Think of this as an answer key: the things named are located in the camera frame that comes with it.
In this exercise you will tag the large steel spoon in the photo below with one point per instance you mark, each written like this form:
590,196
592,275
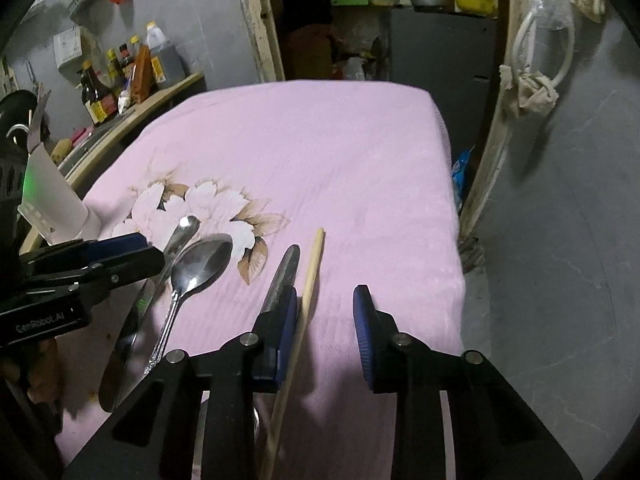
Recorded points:
199,266

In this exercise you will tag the black wok pan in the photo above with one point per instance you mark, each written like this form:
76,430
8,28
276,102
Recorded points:
23,120

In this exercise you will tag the person's left hand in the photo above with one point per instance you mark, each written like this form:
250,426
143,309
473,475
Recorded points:
36,366

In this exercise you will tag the wooden door frame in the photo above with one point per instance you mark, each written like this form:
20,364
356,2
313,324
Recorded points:
311,39

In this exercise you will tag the yellow bowl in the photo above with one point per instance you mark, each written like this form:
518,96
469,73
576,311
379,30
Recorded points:
478,7

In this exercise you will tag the pink floral table cloth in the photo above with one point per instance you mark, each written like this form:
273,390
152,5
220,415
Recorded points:
271,165

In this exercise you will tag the white plastic utensil caddy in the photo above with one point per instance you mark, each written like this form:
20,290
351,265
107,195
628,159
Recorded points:
49,203

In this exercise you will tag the steel table knife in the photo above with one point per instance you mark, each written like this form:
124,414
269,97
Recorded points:
115,369

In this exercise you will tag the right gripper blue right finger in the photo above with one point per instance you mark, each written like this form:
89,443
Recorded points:
456,417

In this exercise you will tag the dark soy sauce bottle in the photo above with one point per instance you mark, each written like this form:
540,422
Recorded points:
99,100

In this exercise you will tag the yellow loofah sponge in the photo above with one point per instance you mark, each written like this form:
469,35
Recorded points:
61,151

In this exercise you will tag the white paper box on wall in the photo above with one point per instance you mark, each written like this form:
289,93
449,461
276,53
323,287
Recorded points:
70,46

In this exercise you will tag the dark grey cabinet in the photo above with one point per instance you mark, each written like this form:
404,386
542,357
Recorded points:
451,56

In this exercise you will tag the large vinegar jug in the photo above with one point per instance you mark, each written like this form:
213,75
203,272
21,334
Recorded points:
166,63

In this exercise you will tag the brown spice pouch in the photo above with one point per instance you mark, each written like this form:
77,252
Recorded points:
142,75

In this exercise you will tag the white tube packet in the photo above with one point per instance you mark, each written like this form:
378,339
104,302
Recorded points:
124,98

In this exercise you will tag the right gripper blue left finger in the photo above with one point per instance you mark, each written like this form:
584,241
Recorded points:
186,400

